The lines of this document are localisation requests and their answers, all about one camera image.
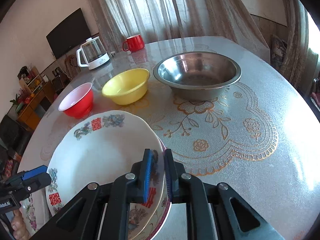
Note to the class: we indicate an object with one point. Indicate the large purple floral plate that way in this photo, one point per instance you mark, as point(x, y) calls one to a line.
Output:
point(145, 220)

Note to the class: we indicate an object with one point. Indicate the wooden sideboard cabinet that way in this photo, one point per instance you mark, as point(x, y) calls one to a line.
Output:
point(36, 96)

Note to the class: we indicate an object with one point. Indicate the red plastic bowl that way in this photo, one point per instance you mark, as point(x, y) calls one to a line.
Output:
point(78, 102)

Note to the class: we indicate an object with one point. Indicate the small white rose plate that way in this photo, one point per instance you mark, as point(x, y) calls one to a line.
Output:
point(35, 212)

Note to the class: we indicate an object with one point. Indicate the black wall television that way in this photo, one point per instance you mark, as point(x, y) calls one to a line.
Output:
point(71, 32)

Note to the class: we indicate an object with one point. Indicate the white glass electric kettle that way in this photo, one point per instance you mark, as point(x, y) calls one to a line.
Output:
point(92, 54)

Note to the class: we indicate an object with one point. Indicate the white plate red characters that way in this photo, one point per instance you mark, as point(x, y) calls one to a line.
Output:
point(98, 149)

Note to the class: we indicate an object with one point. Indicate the red mug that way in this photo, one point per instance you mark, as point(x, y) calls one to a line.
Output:
point(133, 43)

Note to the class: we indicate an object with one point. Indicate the side window curtain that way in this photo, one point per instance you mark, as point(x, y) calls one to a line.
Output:
point(297, 56)

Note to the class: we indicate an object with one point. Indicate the dark wooden chair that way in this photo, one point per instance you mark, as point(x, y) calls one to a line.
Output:
point(314, 97)

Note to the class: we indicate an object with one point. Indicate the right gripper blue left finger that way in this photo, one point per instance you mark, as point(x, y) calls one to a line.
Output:
point(146, 173)

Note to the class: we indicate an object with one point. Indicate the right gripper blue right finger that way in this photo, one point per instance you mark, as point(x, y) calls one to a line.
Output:
point(168, 161)

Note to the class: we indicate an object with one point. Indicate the yellow plastic bowl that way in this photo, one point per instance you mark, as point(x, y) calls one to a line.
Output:
point(127, 87)

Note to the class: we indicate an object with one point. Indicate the left hand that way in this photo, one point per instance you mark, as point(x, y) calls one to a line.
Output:
point(20, 231)

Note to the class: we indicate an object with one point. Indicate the beige sheer curtain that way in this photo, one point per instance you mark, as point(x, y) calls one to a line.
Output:
point(158, 20)

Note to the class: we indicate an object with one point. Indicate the stainless steel bowl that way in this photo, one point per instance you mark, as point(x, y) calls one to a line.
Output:
point(197, 75)

